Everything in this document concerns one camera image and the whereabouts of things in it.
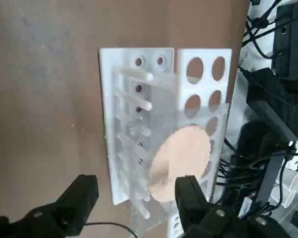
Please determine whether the thin black cable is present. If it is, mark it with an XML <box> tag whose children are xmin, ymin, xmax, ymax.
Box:
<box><xmin>84</xmin><ymin>222</ymin><xmax>138</xmax><ymax>238</ymax></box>

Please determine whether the black box with port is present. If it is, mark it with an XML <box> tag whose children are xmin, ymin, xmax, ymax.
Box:
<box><xmin>273</xmin><ymin>0</ymin><xmax>298</xmax><ymax>84</ymax></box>

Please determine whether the white test tube rack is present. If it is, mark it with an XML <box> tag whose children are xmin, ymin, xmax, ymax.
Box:
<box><xmin>98</xmin><ymin>47</ymin><xmax>233</xmax><ymax>238</ymax></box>

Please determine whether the rounded black power adapter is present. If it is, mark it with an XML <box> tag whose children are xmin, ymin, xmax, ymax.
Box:
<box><xmin>238</xmin><ymin>120</ymin><xmax>290</xmax><ymax>162</ymax></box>

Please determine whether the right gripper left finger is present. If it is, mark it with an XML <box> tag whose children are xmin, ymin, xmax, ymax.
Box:
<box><xmin>0</xmin><ymin>175</ymin><xmax>99</xmax><ymax>238</ymax></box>

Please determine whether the long black power adapter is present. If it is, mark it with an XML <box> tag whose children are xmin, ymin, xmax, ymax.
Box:
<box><xmin>245</xmin><ymin>68</ymin><xmax>298</xmax><ymax>141</ymax></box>

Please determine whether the asbestos net with tan disc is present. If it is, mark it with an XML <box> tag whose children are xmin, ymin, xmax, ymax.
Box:
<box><xmin>111</xmin><ymin>70</ymin><xmax>230</xmax><ymax>235</ymax></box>

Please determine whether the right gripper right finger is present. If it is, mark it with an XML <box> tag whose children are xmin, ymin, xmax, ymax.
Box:
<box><xmin>175</xmin><ymin>175</ymin><xmax>298</xmax><ymax>238</ymax></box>

